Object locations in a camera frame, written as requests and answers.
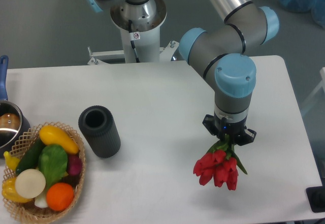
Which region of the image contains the dark grey ribbed vase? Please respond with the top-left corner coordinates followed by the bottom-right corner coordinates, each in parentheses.
top-left (78, 105), bottom-right (121, 158)

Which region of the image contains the blue handled saucepan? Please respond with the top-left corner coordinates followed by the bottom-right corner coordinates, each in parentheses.
top-left (1, 55), bottom-right (30, 159)

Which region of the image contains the white leek stalk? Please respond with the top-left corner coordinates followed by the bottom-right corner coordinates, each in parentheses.
top-left (34, 191), bottom-right (48, 208)

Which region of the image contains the yellow squash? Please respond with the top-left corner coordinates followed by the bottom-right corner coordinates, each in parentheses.
top-left (39, 125), bottom-right (79, 154)

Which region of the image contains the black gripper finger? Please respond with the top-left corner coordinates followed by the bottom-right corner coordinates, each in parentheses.
top-left (234, 129), bottom-right (256, 146)
top-left (202, 114), bottom-right (219, 136)

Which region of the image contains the white round radish slice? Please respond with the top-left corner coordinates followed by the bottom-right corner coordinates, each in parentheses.
top-left (15, 169), bottom-right (46, 199)

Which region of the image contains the red tulip bouquet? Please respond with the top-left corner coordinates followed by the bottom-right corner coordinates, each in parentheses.
top-left (193, 135), bottom-right (247, 190)

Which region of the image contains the white frame at right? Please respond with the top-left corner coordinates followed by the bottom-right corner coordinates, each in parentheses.
top-left (300, 67), bottom-right (324, 117)

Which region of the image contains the yellow bell pepper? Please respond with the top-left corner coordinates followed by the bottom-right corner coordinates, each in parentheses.
top-left (2, 177), bottom-right (33, 203)

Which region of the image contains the black device at edge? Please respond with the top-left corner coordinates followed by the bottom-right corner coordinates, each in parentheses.
top-left (306, 186), bottom-right (324, 213)

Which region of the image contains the yellow banana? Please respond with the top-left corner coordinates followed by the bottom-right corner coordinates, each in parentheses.
top-left (3, 151), bottom-right (20, 172)

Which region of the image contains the green cucumber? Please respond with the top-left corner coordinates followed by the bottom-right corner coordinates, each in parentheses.
top-left (15, 138), bottom-right (45, 176)

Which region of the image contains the green lettuce leaf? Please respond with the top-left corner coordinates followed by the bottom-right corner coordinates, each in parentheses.
top-left (38, 144), bottom-right (68, 190)

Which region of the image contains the orange fruit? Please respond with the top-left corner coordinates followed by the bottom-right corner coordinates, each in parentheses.
top-left (46, 182), bottom-right (74, 211)

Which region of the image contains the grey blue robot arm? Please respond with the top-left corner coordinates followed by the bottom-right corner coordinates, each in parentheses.
top-left (87, 0), bottom-right (279, 146)

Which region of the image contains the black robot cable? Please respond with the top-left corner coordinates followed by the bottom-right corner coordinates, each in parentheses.
top-left (128, 19), bottom-right (140, 63)

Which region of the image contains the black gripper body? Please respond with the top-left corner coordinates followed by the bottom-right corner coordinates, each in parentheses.
top-left (212, 117), bottom-right (247, 138)

